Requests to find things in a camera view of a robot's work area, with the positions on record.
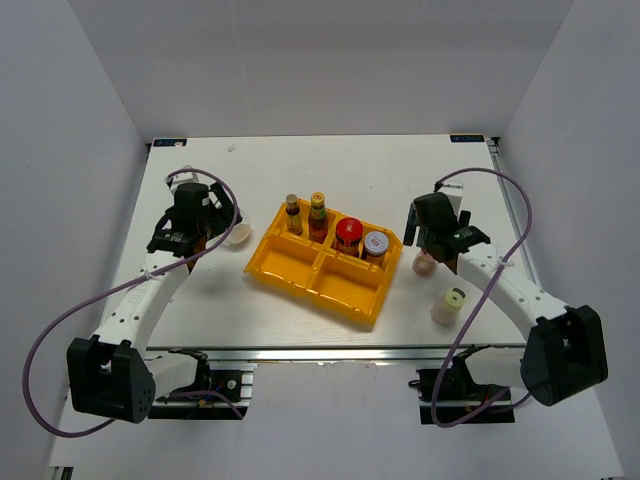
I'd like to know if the white-lidded dark sauce jar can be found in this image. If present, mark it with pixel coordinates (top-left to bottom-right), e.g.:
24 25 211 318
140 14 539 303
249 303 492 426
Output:
361 230 390 266

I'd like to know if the red sauce bottle yellow cap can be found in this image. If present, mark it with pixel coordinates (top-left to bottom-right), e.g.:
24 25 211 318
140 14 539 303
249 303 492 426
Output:
308 192 328 243

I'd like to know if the small brown yellow-label bottle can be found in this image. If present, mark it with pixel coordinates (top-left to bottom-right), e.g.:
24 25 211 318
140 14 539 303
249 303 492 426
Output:
285 194 303 235

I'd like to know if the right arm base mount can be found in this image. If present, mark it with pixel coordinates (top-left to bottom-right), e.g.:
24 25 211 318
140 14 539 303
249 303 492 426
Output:
408 346 515 425

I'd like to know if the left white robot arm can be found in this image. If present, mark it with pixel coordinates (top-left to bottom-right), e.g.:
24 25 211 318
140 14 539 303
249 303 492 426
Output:
66 182 240 423

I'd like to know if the aluminium table frame rail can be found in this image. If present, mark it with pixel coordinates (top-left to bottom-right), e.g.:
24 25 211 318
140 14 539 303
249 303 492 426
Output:
144 343 526 369

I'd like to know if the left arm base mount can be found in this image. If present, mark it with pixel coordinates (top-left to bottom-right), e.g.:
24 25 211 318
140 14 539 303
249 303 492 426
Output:
145 349 253 421

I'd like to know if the right blue table sticker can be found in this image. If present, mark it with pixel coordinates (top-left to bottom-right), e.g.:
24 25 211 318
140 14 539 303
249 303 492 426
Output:
449 134 485 143

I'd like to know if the left blue table sticker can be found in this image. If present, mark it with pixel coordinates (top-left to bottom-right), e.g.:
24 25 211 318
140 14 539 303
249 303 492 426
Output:
152 138 187 148

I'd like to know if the round clear glass jar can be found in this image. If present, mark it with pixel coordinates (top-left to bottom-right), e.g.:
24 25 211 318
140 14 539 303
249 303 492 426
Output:
223 209 252 246

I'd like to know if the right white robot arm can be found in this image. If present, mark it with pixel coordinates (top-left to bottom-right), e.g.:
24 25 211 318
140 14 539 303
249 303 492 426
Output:
403 192 609 406

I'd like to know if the pink-capped spice shaker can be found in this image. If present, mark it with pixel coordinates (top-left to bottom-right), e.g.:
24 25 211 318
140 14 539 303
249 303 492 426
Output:
412 251 438 278

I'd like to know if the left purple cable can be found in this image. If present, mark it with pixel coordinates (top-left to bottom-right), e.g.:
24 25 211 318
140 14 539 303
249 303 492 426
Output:
22 169 246 439

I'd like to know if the yellow four-compartment plastic tray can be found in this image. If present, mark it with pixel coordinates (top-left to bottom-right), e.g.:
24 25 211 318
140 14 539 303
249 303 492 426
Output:
244 199 402 330

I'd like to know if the red-capped chili sauce jar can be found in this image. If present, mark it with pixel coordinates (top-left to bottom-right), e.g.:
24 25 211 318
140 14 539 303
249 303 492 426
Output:
334 217 364 257

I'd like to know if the blue table sticker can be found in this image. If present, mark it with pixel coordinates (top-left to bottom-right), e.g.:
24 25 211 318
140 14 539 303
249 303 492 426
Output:
152 138 187 148
449 134 485 143

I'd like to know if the yellow-capped white spice shaker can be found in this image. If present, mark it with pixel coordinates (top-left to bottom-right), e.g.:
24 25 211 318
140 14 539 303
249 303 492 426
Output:
431 288 467 326

